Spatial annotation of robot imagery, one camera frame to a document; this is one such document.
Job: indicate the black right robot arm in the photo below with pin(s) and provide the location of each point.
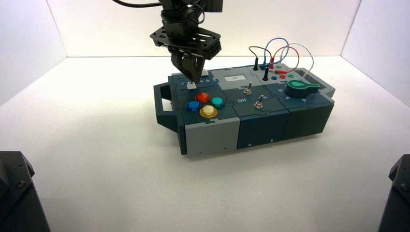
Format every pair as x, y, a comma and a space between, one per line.
179, 16

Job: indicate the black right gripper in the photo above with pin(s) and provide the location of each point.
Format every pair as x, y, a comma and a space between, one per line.
192, 41

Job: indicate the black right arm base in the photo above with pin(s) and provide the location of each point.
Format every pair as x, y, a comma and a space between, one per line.
397, 198

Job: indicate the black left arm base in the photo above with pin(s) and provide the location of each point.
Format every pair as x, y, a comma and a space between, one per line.
16, 198

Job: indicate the yellow push button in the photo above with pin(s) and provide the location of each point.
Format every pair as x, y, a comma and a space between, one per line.
208, 111

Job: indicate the small white display screen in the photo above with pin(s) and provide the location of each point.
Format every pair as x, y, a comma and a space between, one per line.
235, 78

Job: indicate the teal push button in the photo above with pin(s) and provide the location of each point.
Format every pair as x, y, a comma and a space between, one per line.
217, 102

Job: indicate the white slider knob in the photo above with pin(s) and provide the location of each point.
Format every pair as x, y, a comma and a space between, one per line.
205, 73
191, 85

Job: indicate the silver toggle switch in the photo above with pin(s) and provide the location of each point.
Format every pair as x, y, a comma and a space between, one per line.
258, 102
247, 90

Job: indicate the dark teal grey control box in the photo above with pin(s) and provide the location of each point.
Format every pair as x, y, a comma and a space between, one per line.
262, 125

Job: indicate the blue push button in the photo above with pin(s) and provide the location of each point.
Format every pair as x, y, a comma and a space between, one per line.
193, 106

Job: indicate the green rotary knob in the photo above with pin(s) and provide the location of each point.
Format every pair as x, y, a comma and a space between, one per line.
299, 88

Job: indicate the red push button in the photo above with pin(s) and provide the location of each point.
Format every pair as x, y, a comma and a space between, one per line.
202, 97

